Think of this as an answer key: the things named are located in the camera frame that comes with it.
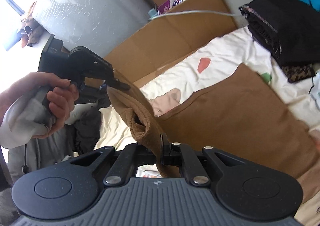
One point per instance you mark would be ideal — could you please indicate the dark grey cloth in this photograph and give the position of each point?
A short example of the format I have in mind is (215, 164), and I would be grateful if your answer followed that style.
(87, 130)

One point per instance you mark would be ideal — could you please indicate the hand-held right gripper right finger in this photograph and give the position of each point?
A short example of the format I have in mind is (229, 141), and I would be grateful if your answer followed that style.
(170, 158)

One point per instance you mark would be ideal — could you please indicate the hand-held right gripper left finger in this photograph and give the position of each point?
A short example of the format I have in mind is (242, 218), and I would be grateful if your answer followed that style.
(123, 163)

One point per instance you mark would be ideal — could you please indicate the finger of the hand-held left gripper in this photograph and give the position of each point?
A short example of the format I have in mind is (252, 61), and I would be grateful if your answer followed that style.
(120, 86)

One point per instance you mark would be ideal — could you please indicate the flattened cardboard sheet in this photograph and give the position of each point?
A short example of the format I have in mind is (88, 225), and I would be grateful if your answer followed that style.
(175, 35)

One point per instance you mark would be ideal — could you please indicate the detergent refill pouch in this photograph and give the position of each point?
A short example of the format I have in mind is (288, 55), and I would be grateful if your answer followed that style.
(175, 0)

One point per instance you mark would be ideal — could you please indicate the small brown hanging cloth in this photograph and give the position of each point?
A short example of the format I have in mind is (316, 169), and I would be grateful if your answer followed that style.
(31, 28)

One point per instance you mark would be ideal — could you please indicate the leopard print cloth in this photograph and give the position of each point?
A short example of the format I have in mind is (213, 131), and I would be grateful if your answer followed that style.
(297, 73)

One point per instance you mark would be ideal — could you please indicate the folded black clothes pile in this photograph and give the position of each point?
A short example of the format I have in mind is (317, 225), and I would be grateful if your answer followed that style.
(282, 28)

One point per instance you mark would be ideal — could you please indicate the cream bear print bed sheet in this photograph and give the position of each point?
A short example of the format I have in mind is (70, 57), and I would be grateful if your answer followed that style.
(225, 48)

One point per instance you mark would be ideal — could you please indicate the grey plastic wrapped mattress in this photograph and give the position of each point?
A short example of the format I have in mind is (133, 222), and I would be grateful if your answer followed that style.
(100, 3)

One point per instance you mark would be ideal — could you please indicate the person's left hand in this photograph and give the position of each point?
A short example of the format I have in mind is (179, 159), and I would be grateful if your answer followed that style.
(62, 100)

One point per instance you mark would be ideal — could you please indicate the brown printed t-shirt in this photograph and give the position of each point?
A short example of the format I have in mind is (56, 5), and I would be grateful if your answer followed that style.
(237, 115)

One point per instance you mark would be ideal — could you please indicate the dark grey pillow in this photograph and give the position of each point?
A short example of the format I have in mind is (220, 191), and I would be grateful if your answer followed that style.
(42, 161)

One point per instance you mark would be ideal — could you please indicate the blue cap bottle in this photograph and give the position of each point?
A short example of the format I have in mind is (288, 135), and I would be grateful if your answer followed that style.
(153, 13)

